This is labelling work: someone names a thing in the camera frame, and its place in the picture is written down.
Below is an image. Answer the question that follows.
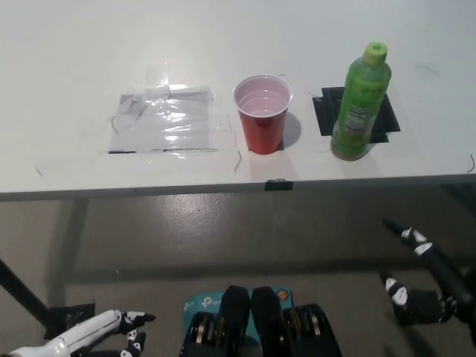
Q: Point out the black tape square patch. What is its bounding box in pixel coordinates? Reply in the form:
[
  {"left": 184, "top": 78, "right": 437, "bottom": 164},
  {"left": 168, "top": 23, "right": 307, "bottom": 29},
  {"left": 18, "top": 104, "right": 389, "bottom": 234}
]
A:
[{"left": 312, "top": 87, "right": 402, "bottom": 144}]

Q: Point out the black floor tape patch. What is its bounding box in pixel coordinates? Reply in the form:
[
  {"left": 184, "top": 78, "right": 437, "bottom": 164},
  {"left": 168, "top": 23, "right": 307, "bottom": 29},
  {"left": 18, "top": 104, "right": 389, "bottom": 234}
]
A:
[{"left": 43, "top": 303, "right": 96, "bottom": 340}]

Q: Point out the black tape piece, table edge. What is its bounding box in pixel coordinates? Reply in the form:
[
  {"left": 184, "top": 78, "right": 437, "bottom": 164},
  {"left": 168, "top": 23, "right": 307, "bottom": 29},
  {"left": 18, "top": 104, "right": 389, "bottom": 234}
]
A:
[{"left": 264, "top": 178, "right": 295, "bottom": 192}]

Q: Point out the teal tp-link box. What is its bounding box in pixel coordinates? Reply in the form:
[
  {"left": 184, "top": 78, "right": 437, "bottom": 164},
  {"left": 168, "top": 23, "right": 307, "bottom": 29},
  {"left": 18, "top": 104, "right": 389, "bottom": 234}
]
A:
[{"left": 182, "top": 285, "right": 295, "bottom": 343}]

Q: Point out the robot left white hand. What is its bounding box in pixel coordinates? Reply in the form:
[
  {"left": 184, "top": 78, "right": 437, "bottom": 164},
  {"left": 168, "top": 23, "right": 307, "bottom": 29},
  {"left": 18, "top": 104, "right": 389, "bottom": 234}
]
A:
[{"left": 7, "top": 309, "right": 156, "bottom": 357}]

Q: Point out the grey sheet under clear tape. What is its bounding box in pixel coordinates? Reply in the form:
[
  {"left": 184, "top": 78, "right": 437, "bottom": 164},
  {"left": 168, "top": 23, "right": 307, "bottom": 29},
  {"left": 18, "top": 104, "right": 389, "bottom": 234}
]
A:
[{"left": 108, "top": 84, "right": 231, "bottom": 154}]

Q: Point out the robot left black body block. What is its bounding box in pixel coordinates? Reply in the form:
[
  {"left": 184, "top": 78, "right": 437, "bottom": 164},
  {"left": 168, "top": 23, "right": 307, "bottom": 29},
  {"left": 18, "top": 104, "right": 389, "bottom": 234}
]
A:
[{"left": 178, "top": 285, "right": 251, "bottom": 357}]

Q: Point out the black table leg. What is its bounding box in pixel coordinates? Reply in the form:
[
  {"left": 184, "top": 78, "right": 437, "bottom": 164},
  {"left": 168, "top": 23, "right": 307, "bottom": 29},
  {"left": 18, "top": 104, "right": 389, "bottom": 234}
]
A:
[{"left": 0, "top": 256, "right": 51, "bottom": 339}]

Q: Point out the green bottle with green cap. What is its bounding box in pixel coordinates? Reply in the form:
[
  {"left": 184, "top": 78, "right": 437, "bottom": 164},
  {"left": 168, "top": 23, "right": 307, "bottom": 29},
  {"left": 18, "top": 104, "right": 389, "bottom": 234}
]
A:
[{"left": 329, "top": 42, "right": 393, "bottom": 161}]

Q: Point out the robot right black hand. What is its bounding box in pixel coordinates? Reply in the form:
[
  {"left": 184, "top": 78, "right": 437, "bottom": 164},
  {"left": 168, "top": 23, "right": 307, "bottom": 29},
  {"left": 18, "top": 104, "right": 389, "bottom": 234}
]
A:
[{"left": 378, "top": 217, "right": 462, "bottom": 327}]

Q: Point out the red plastic cup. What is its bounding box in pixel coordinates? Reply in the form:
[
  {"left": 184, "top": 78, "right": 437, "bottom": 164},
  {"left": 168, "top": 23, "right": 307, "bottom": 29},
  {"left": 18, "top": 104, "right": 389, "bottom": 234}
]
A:
[{"left": 233, "top": 74, "right": 295, "bottom": 154}]

